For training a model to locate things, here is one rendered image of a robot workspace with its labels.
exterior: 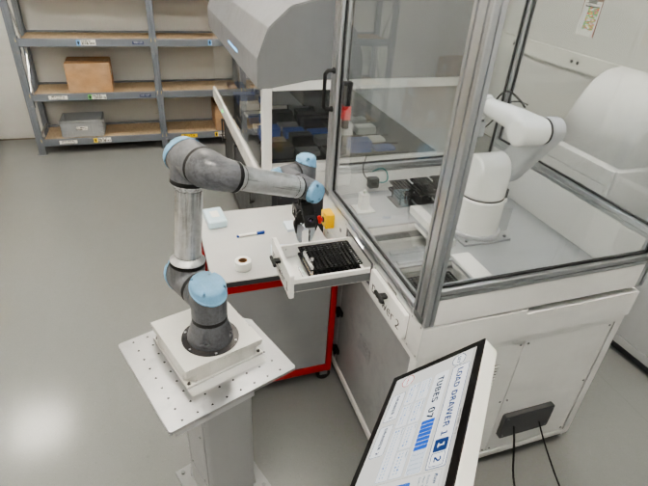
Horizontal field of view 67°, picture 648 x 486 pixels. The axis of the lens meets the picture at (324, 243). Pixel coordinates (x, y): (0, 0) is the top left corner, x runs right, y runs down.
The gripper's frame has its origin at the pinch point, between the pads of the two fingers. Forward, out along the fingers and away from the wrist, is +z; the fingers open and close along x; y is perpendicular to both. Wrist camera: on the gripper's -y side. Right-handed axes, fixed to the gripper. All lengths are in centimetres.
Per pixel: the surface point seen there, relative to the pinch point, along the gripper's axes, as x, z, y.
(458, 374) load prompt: -8, -18, -93
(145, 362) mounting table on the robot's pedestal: 65, 21, -29
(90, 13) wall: 93, -28, 416
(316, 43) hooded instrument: -28, -60, 77
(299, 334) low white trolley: -2, 60, 10
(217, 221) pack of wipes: 28, 17, 53
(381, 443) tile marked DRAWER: 11, -3, -96
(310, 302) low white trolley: -7.1, 40.9, 9.7
